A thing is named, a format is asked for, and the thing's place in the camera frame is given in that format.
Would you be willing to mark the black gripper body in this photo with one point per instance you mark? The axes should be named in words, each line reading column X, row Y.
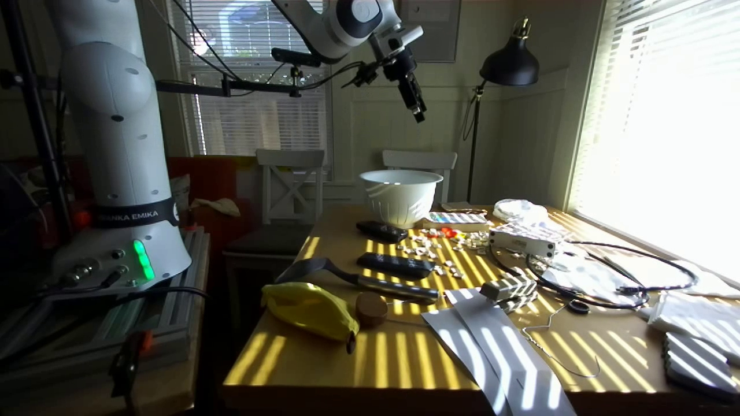
column 402, row 73

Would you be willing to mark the white slotted colander bowl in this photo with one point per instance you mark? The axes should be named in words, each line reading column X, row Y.
column 400, row 199

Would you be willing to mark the black spatula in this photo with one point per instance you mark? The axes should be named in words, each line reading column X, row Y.
column 307, row 269

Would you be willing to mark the yellow banana bag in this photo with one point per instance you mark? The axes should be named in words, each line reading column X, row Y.
column 307, row 308

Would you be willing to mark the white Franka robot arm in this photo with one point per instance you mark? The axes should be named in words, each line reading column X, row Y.
column 117, row 139

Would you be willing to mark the black desk lamp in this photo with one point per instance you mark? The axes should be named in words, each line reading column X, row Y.
column 510, row 67

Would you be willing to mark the folded beige towel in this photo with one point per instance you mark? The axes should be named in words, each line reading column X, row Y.
column 458, row 219

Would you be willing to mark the small black remote control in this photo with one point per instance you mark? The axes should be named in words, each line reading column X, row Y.
column 380, row 230

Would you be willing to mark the red plastic disc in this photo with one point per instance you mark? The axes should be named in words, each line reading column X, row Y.
column 447, row 231

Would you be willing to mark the white wooden chair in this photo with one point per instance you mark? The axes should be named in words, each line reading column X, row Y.
column 289, row 187

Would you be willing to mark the white crumpled cloth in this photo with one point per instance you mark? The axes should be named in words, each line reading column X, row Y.
column 522, row 214

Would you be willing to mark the long black remote control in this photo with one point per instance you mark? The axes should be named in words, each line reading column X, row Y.
column 393, row 267

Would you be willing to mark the curtained window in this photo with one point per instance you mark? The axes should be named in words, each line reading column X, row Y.
column 239, row 30

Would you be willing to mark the small grey striped box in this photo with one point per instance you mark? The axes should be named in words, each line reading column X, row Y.
column 510, row 289

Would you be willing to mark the red brown cabinet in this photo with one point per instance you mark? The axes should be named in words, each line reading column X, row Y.
column 215, row 177

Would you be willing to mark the white cloth on cabinet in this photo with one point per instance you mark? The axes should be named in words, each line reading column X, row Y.
column 215, row 206

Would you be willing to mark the silver patterned cloth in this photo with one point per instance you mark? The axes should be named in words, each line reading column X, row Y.
column 589, row 275

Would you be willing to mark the white window blind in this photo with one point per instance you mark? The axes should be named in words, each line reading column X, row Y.
column 662, row 131

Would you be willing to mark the grey striped cloth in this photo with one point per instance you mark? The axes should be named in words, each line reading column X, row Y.
column 493, row 348

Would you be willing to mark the white paper stack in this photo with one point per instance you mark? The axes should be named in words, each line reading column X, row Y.
column 696, row 319

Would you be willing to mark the dark notebook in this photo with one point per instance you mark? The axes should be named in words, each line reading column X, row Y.
column 702, row 370

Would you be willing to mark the grey metal robot stand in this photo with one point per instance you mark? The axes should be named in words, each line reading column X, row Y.
column 70, row 348

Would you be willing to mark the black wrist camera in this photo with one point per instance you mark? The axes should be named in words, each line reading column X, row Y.
column 362, row 75

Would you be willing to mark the grey wall frame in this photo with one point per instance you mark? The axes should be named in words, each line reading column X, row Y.
column 440, row 30

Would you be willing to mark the black camera on stand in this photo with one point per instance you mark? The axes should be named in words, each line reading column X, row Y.
column 296, row 58

